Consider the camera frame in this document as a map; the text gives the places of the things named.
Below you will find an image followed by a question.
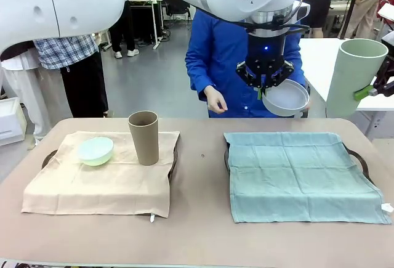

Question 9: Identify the white side table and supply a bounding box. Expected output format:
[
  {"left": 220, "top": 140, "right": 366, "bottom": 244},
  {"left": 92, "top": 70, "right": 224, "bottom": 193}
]
[{"left": 300, "top": 38, "right": 394, "bottom": 141}]

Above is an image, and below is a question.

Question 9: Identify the person's right hand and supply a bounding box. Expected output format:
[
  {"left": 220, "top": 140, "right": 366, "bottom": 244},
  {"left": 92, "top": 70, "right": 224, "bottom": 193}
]
[{"left": 204, "top": 85, "right": 228, "bottom": 115}]

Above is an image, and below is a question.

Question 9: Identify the person in grey hoodie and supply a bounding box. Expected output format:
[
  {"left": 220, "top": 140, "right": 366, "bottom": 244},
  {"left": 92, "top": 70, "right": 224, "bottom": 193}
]
[{"left": 109, "top": 1, "right": 140, "bottom": 59}]

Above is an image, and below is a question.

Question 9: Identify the pale green bowl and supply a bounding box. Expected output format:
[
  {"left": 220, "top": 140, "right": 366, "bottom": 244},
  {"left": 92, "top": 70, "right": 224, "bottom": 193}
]
[{"left": 76, "top": 137, "right": 115, "bottom": 166}]

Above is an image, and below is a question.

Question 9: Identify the person in blue plaid shirt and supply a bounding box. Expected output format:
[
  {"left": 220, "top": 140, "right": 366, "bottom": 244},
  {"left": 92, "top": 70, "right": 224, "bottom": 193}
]
[{"left": 32, "top": 32, "right": 109, "bottom": 118}]

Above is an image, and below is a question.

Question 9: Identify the person in beige trousers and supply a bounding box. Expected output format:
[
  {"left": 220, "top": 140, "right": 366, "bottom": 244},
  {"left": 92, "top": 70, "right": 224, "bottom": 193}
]
[{"left": 343, "top": 0, "right": 384, "bottom": 39}]

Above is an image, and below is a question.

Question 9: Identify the beige cloth mat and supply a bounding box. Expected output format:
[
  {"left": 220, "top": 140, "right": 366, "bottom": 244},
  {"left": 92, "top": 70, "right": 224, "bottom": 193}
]
[{"left": 20, "top": 131, "right": 181, "bottom": 219}]

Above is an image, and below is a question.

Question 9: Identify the person in blue jacket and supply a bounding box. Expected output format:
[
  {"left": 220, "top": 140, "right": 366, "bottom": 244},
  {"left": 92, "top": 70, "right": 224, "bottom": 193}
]
[{"left": 184, "top": 0, "right": 308, "bottom": 118}]

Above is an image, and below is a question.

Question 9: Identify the person's right forearm blue sleeve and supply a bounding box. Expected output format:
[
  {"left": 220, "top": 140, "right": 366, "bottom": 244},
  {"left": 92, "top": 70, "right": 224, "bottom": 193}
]
[{"left": 185, "top": 64, "right": 216, "bottom": 102}]

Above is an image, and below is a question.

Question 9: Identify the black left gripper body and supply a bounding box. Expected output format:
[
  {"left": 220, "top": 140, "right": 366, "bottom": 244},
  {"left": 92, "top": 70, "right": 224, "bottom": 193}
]
[{"left": 247, "top": 31, "right": 289, "bottom": 78}]

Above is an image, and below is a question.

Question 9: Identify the light green tall cup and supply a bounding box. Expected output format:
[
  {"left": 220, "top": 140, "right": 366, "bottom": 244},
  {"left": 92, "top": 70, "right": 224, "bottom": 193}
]
[{"left": 326, "top": 38, "right": 389, "bottom": 118}]

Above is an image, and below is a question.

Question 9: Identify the black pole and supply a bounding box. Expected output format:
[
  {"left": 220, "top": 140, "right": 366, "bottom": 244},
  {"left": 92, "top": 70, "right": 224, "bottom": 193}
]
[{"left": 337, "top": 0, "right": 366, "bottom": 40}]

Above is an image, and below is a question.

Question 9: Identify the dark brown handled tray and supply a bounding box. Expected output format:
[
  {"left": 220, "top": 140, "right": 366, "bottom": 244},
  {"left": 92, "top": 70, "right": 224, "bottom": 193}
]
[{"left": 223, "top": 143, "right": 376, "bottom": 189}]

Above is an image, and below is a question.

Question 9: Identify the person in black clothes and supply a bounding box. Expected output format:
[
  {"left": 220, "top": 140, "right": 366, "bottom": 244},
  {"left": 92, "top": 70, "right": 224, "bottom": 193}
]
[{"left": 300, "top": 0, "right": 338, "bottom": 39}]

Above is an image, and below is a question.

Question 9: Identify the person in white trousers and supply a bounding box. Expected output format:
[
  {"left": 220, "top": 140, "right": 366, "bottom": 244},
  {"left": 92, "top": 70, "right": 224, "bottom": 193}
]
[{"left": 0, "top": 41, "right": 53, "bottom": 145}]

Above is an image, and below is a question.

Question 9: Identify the teal cloth mat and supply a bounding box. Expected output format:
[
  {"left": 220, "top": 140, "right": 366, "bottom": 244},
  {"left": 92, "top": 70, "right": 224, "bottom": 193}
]
[{"left": 223, "top": 131, "right": 393, "bottom": 225}]

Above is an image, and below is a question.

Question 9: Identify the desk with white legs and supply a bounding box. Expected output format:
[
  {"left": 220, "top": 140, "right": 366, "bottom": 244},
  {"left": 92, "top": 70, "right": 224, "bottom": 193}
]
[{"left": 129, "top": 0, "right": 169, "bottom": 50}]

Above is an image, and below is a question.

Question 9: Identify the black office chair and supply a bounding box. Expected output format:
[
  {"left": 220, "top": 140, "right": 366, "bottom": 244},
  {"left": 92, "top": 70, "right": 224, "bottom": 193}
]
[{"left": 166, "top": 2, "right": 190, "bottom": 21}]

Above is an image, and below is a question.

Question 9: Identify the dark tray under beige mat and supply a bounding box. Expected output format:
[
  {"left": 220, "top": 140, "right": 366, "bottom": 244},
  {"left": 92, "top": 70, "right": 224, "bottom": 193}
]
[{"left": 41, "top": 132, "right": 179, "bottom": 219}]

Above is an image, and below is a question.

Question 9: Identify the white box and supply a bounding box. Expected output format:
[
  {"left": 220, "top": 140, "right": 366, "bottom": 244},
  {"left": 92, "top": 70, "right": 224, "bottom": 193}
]
[{"left": 0, "top": 97, "right": 27, "bottom": 147}]

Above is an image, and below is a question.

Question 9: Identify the person's left forearm blue sleeve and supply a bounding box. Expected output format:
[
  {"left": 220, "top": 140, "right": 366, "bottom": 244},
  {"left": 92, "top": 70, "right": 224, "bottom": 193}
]
[{"left": 289, "top": 49, "right": 308, "bottom": 90}]

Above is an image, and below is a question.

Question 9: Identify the white round bowl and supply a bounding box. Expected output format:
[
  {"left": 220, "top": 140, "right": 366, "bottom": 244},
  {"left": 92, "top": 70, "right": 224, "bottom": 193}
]
[{"left": 261, "top": 79, "right": 310, "bottom": 117}]

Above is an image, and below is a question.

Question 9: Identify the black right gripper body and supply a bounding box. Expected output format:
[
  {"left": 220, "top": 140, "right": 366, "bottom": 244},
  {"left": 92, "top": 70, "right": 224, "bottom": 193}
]
[{"left": 381, "top": 30, "right": 394, "bottom": 65}]

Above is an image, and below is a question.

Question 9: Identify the taupe tall cup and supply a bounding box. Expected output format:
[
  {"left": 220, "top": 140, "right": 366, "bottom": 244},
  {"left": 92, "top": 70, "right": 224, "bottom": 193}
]
[{"left": 127, "top": 110, "right": 160, "bottom": 166}]

